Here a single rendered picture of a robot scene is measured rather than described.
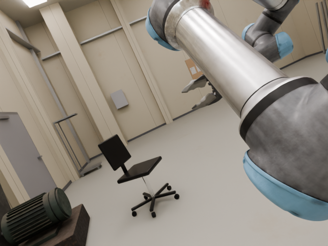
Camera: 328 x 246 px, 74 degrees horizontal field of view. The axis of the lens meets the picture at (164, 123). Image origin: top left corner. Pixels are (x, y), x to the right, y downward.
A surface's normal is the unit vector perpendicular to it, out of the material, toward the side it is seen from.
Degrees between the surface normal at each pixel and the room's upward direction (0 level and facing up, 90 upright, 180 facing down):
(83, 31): 90
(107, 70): 90
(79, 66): 90
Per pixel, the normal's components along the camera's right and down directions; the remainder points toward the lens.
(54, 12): 0.15, 0.04
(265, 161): -0.90, -0.22
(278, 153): -0.87, -0.04
